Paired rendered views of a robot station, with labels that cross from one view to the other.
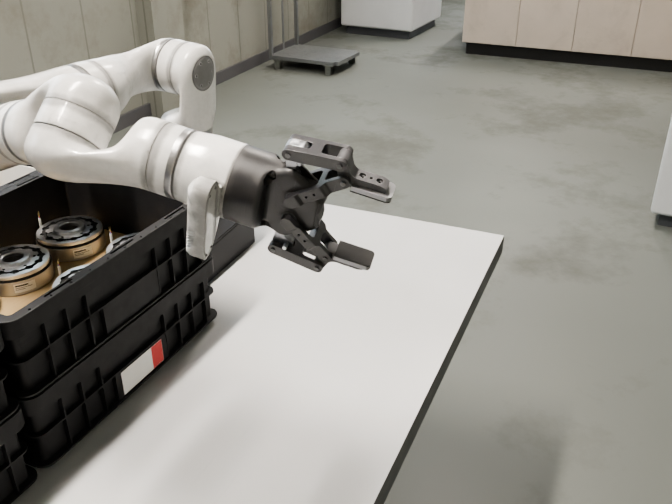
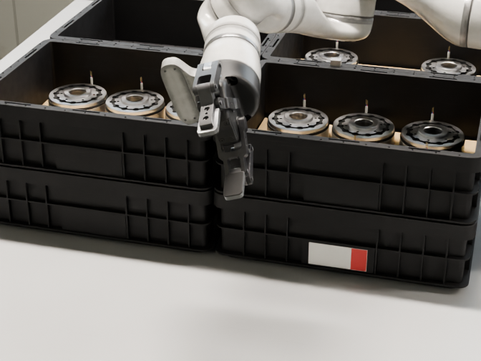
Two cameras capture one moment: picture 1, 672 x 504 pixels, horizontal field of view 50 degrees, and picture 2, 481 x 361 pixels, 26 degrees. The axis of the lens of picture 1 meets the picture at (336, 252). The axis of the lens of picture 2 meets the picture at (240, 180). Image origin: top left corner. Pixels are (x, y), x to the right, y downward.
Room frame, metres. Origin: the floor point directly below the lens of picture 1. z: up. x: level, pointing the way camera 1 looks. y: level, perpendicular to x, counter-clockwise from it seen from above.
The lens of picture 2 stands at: (0.47, -1.04, 1.57)
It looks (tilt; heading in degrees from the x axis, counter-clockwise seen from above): 27 degrees down; 80
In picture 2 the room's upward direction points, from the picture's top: straight up
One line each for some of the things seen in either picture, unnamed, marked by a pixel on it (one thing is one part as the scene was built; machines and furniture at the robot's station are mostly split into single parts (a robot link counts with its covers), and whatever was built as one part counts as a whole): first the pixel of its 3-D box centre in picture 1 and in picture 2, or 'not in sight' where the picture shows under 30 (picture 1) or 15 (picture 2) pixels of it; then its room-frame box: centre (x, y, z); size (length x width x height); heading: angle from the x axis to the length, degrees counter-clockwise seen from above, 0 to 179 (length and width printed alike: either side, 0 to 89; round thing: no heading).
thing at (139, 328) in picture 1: (62, 328); (354, 199); (0.90, 0.41, 0.76); 0.40 x 0.30 x 0.12; 155
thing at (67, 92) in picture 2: not in sight; (77, 92); (0.47, 0.68, 0.86); 0.05 x 0.05 x 0.01
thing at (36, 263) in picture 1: (13, 261); (363, 127); (0.93, 0.47, 0.86); 0.10 x 0.10 x 0.01
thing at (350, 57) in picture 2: not in sight; (331, 58); (0.95, 0.79, 0.86); 0.10 x 0.10 x 0.01
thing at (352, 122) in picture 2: (13, 258); (363, 124); (0.93, 0.47, 0.86); 0.05 x 0.05 x 0.01
